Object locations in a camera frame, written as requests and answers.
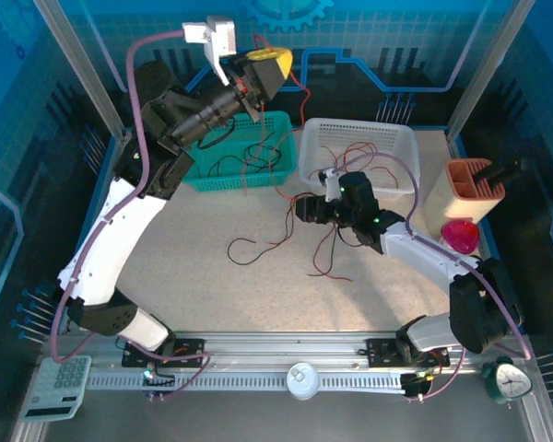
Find thin black cable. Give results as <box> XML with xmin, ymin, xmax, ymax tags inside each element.
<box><xmin>243</xmin><ymin>132</ymin><xmax>285</xmax><ymax>174</ymax></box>
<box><xmin>209</xmin><ymin>154</ymin><xmax>282</xmax><ymax>179</ymax></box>
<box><xmin>320</xmin><ymin>225</ymin><xmax>340</xmax><ymax>273</ymax></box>

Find thin red cable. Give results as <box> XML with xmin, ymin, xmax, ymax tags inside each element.
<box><xmin>320</xmin><ymin>145</ymin><xmax>347</xmax><ymax>183</ymax></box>
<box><xmin>307</xmin><ymin>220</ymin><xmax>353</xmax><ymax>282</ymax></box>
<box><xmin>340</xmin><ymin>141</ymin><xmax>388</xmax><ymax>167</ymax></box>
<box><xmin>371</xmin><ymin>163</ymin><xmax>400</xmax><ymax>189</ymax></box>
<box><xmin>331</xmin><ymin>142</ymin><xmax>379</xmax><ymax>171</ymax></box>

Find teal plastic basket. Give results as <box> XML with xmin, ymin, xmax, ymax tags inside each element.
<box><xmin>182</xmin><ymin>110</ymin><xmax>298</xmax><ymax>192</ymax></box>

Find white plastic basket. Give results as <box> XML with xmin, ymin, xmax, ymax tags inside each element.
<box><xmin>298</xmin><ymin>117</ymin><xmax>421</xmax><ymax>202</ymax></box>

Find beige holder terracotta top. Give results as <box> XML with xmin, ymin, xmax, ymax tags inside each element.
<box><xmin>421</xmin><ymin>157</ymin><xmax>507</xmax><ymax>227</ymax></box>

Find pink plastic bowl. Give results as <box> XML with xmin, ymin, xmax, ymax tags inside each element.
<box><xmin>440</xmin><ymin>219</ymin><xmax>482</xmax><ymax>255</ymax></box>

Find black tool in holder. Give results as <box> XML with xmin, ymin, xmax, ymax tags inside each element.
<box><xmin>477</xmin><ymin>157</ymin><xmax>532</xmax><ymax>186</ymax></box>

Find white round cap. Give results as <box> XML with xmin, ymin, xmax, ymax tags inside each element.
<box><xmin>285</xmin><ymin>362</ymin><xmax>323</xmax><ymax>401</ymax></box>

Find small lit circuit board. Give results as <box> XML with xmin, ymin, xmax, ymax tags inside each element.
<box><xmin>403</xmin><ymin>367</ymin><xmax>437</xmax><ymax>400</ymax></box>
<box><xmin>141</xmin><ymin>366</ymin><xmax>176</xmax><ymax>388</ymax></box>

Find green alarm clock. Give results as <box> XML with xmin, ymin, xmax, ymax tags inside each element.
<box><xmin>481</xmin><ymin>356</ymin><xmax>534</xmax><ymax>406</ymax></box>

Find grey calculator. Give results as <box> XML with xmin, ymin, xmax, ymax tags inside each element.
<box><xmin>18</xmin><ymin>355</ymin><xmax>93</xmax><ymax>423</ymax></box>

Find aluminium frame post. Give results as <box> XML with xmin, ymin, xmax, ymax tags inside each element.
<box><xmin>443</xmin><ymin>0</ymin><xmax>535</xmax><ymax>137</ymax></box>
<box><xmin>31</xmin><ymin>0</ymin><xmax>131</xmax><ymax>139</ymax></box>

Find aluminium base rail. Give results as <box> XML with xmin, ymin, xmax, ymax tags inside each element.
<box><xmin>85</xmin><ymin>330</ymin><xmax>489</xmax><ymax>372</ymax></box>

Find white slotted cable duct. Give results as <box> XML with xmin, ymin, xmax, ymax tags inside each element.
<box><xmin>85</xmin><ymin>371</ymin><xmax>409</xmax><ymax>393</ymax></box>

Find aluminium table side rail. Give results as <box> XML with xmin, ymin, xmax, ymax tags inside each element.
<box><xmin>8</xmin><ymin>131</ymin><xmax>135</xmax><ymax>442</ymax></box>

